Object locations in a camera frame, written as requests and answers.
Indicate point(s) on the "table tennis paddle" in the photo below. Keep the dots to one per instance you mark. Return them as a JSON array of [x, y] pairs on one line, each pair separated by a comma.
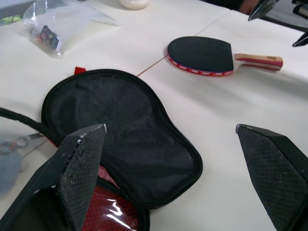
[[202, 53]]

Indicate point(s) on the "white round container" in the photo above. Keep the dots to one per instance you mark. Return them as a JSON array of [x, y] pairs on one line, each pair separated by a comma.
[[132, 3]]

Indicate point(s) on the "blue-grey white plush whale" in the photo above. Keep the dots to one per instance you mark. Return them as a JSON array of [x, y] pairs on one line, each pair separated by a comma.
[[8, 168]]

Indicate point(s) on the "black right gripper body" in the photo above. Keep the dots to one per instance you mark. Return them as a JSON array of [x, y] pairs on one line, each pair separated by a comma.
[[300, 4]]

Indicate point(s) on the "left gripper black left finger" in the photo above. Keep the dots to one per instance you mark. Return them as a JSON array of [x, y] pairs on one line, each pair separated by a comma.
[[72, 173]]

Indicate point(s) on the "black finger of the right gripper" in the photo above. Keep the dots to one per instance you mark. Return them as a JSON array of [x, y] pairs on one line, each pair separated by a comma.
[[302, 40], [261, 10]]

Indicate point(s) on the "small black printed box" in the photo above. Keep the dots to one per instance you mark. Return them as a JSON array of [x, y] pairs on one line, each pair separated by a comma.
[[48, 37]]

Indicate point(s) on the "black and red paddle case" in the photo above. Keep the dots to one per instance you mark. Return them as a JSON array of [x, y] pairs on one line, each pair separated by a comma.
[[115, 115]]

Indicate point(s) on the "clear plastic bag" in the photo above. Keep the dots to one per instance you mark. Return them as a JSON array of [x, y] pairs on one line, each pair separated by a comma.
[[79, 21]]

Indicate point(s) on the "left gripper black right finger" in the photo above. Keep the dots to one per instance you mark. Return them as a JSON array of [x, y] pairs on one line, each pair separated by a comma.
[[272, 173]]

